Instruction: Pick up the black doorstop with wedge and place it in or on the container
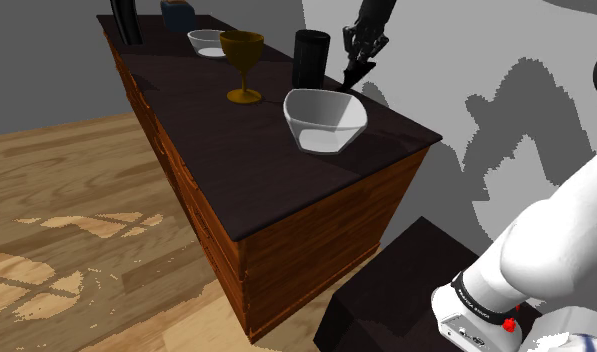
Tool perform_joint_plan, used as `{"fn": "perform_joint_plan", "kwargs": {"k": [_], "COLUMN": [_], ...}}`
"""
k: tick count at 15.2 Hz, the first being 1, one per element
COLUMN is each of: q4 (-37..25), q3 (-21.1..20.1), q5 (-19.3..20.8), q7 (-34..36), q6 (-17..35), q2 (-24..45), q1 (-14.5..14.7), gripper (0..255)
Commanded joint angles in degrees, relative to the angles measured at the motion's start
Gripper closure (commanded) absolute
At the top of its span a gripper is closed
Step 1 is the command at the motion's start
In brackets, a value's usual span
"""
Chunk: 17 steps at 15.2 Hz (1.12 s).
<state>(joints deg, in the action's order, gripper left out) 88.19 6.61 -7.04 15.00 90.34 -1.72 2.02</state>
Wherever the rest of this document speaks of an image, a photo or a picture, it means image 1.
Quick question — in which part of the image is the blue box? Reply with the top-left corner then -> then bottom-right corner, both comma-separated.
160,0 -> 198,33

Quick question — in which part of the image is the small white bowl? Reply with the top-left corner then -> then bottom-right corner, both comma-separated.
187,29 -> 229,59

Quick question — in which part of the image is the black cylinder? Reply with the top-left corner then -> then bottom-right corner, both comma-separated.
291,29 -> 332,91

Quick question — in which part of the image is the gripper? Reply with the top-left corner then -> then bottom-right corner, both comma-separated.
341,19 -> 391,94

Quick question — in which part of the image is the tall black vase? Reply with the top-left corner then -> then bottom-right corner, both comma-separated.
109,0 -> 144,47

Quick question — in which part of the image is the large white bowl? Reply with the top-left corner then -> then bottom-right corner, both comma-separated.
283,88 -> 369,156

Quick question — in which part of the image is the wooden chest of drawers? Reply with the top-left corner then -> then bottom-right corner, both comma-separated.
95,13 -> 444,345

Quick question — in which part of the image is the golden goblet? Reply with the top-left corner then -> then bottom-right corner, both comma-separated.
219,30 -> 266,105

